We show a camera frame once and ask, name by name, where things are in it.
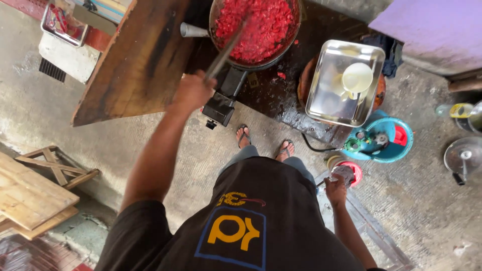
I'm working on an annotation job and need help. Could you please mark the person's black printed shirt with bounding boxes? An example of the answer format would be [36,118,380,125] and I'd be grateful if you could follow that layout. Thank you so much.
[94,156,388,271]

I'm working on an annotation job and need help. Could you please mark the person's right hand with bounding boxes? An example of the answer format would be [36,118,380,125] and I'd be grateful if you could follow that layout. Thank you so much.
[325,174,349,208]

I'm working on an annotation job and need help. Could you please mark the person's grey jeans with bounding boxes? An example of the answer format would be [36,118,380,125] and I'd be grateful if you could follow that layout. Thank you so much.
[219,145,318,186]

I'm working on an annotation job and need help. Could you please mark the metal pot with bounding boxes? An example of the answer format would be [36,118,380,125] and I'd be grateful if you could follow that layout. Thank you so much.
[456,100,482,134]

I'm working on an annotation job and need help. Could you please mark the beige round lid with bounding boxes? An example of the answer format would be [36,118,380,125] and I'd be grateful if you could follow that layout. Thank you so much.
[326,155,344,171]

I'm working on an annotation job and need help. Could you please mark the metal frame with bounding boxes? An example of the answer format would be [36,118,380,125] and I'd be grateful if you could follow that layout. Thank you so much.
[314,169,415,271]

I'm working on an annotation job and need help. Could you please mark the dark wooden table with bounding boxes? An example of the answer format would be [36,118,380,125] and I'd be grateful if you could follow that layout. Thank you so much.
[185,0,371,149]

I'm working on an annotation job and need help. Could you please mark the metal spatula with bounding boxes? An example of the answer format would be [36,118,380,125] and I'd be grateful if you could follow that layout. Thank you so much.
[204,17,251,80]

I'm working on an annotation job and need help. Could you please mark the person's left hand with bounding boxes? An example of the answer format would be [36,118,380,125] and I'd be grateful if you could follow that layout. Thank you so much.
[174,70,218,113]

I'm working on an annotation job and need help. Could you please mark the clear plastic bag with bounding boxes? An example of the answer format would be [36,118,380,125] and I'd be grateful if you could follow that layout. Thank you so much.
[331,166,355,187]

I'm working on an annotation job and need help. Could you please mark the yellow capped plastic bottle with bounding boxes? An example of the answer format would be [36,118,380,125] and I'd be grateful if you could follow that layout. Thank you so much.
[435,103,474,119]

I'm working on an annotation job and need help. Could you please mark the striped cloth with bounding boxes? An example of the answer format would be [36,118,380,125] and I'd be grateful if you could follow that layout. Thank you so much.
[73,0,133,25]

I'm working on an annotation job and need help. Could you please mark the red patterned mat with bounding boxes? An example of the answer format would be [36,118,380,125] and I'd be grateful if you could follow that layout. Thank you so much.
[0,229,95,271]

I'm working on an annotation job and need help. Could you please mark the wooden plank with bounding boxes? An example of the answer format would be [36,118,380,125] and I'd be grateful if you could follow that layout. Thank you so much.
[448,77,482,93]

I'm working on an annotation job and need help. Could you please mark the stack of wooden folding tables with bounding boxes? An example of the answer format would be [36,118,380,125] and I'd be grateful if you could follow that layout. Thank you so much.
[0,146,101,241]

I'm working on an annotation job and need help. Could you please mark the black drain grate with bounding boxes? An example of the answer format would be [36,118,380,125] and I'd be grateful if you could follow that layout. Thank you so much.
[39,57,67,83]

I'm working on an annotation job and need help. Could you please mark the steel rectangular tray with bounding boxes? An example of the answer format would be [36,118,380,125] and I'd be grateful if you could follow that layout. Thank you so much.
[306,39,386,128]

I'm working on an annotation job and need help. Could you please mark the red lidded container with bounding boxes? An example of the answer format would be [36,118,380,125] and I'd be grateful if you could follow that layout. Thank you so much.
[336,161,363,187]

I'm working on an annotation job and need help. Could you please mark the white concrete block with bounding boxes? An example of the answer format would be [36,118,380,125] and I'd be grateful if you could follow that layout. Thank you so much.
[38,32,101,84]

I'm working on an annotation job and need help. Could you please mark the glass pot lid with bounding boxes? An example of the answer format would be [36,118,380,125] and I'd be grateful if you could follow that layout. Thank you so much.
[444,136,482,186]

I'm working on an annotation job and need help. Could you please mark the red chili paste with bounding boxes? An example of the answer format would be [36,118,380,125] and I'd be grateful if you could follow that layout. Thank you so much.
[215,0,296,64]

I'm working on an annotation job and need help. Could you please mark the dark blue cloth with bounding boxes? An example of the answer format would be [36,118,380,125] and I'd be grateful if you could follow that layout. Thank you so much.
[362,34,404,79]

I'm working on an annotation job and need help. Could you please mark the black gas hose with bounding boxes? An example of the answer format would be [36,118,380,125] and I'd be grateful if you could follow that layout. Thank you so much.
[301,133,337,153]

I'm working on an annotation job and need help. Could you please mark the blue gas cylinder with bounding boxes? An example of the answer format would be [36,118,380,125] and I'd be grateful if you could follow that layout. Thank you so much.
[342,110,414,163]

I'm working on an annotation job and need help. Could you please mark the steel tray with red packets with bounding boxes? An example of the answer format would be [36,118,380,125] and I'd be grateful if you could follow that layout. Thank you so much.
[41,0,89,48]

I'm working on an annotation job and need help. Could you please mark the white plastic cup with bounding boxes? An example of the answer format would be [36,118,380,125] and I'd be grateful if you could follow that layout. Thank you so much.
[341,62,374,101]

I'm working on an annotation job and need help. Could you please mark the black wok with handle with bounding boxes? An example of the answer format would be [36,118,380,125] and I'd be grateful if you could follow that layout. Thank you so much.
[180,0,303,71]

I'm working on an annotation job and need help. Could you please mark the black flip-flop sandal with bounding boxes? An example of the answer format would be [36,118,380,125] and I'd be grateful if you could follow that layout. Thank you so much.
[274,139,295,163]
[236,124,252,150]

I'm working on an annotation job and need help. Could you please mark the brown wooden board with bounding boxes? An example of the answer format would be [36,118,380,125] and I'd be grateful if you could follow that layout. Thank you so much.
[71,0,194,127]

